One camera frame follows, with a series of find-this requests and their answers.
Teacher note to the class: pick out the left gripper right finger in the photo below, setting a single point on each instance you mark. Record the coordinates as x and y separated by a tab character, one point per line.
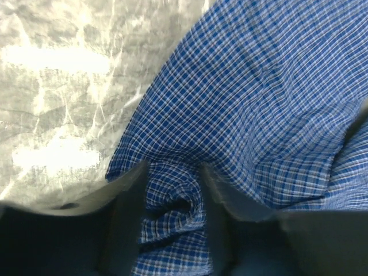
248	238

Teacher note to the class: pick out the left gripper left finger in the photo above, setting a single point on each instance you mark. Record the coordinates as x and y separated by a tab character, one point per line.
94	235

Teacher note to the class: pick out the blue plaid long sleeve shirt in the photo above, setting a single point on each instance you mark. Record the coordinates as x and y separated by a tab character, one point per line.
264	91

